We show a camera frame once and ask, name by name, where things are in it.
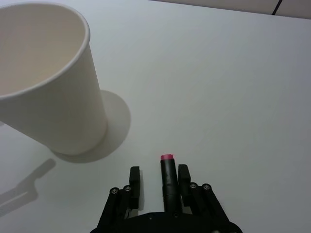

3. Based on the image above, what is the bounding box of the white paper cup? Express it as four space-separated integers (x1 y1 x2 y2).
0 0 108 156

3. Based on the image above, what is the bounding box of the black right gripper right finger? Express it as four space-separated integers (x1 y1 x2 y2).
178 164 231 223

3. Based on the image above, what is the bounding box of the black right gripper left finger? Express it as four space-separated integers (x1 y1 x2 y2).
96 166 141 228

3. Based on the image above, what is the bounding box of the black marker with pink end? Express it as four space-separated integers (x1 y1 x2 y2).
160 153 180 214

